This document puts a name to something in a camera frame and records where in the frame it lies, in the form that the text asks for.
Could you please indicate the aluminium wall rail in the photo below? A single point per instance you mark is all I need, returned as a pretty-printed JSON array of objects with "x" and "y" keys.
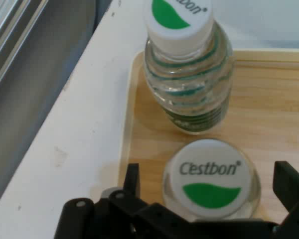
[{"x": 5, "y": 37}]

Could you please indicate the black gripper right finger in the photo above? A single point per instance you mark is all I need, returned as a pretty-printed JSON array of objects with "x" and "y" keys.
[{"x": 296, "y": 194}]

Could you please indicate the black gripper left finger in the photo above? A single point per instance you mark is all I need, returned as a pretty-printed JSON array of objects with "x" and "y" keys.
[{"x": 102, "y": 214}]

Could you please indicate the light wooden tray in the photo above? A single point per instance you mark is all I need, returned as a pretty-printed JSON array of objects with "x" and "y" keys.
[{"x": 264, "y": 112}]

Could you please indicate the clear green-label water bottle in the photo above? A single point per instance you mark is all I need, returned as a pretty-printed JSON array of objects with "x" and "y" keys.
[
  {"x": 189, "y": 87},
  {"x": 209, "y": 174}
]

